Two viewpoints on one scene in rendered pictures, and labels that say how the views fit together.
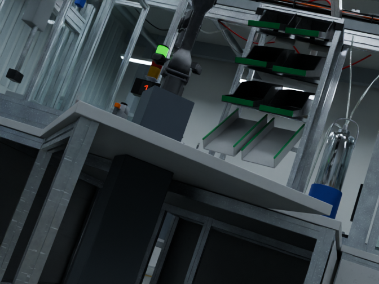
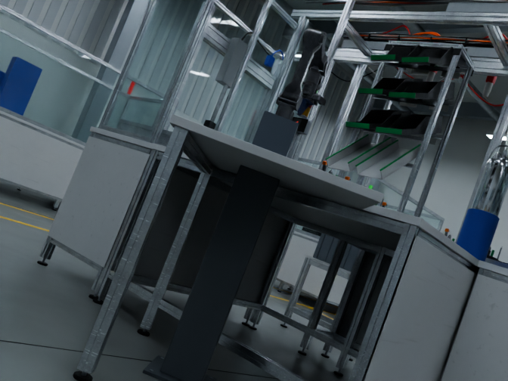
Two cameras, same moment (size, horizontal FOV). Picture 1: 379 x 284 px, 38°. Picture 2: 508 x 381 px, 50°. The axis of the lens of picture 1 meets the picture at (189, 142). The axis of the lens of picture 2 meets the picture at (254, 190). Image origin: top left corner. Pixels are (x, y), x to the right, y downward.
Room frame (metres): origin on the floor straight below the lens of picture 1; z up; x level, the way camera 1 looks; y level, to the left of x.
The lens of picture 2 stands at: (-0.24, -0.64, 0.59)
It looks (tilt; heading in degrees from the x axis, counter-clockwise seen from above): 5 degrees up; 21
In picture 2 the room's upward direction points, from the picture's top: 21 degrees clockwise
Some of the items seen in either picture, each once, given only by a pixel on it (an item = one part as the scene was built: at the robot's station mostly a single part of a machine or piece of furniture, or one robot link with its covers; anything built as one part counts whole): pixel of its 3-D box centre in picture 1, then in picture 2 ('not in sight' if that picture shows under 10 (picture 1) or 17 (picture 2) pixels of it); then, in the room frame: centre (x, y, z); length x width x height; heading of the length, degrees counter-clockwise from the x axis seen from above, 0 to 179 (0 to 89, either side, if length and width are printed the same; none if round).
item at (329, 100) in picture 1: (321, 119); (493, 150); (3.04, -0.67, 1.56); 0.04 x 0.04 x 1.39; 71
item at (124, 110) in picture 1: (122, 111); not in sight; (2.24, 0.30, 1.06); 0.08 x 0.04 x 0.07; 161
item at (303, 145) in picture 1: (273, 110); (401, 134); (2.16, -0.28, 1.26); 0.36 x 0.21 x 0.80; 71
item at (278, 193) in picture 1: (159, 165); (274, 175); (1.74, 0.06, 0.84); 0.90 x 0.70 x 0.03; 18
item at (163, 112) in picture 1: (157, 125); (272, 144); (1.72, 0.11, 0.96); 0.14 x 0.14 x 0.20; 18
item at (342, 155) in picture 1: (337, 152); (495, 179); (2.72, -0.72, 1.32); 0.14 x 0.14 x 0.38
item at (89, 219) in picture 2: not in sight; (178, 234); (2.94, 0.96, 0.43); 1.39 x 0.63 x 0.86; 161
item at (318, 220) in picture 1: (180, 194); (335, 217); (2.58, -0.04, 0.85); 1.50 x 1.41 x 0.03; 71
